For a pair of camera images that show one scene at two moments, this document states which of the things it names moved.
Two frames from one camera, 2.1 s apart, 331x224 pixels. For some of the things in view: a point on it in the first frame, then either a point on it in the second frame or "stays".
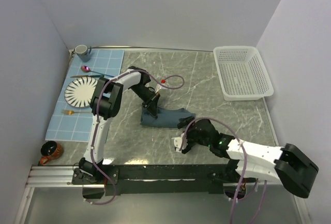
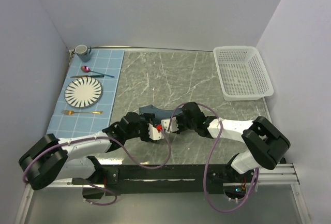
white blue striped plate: [78, 92] stays
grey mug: [83, 52] stays
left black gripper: [151, 104] → [148, 119]
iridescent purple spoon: [87, 69] stays
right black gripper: [190, 144] → [179, 117]
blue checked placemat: [70, 123] stays
